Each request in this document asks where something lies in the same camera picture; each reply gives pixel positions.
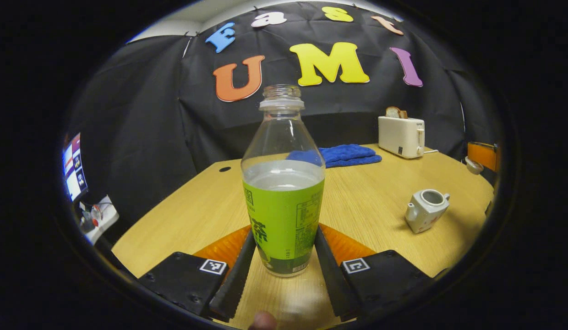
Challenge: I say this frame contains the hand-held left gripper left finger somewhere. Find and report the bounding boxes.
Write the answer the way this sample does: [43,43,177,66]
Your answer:
[140,225,258,321]

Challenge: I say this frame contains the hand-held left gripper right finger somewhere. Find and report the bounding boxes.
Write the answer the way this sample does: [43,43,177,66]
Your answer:
[313,223,433,321]

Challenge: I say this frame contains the clear green-label water bottle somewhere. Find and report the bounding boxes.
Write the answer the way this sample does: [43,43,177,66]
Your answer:
[241,84,326,278]

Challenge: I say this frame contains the white ceramic teacup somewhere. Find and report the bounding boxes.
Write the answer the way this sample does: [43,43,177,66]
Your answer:
[405,189,450,234]

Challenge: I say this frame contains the white toaster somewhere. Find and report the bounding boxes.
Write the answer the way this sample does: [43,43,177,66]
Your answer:
[378,115,426,159]

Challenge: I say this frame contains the blue towel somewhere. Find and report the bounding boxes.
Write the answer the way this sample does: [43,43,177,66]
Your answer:
[286,144,383,169]

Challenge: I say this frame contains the white side table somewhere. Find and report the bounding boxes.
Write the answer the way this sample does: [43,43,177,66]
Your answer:
[78,195,120,246]

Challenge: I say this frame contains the computer monitor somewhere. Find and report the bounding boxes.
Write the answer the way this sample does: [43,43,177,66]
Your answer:
[63,133,89,202]

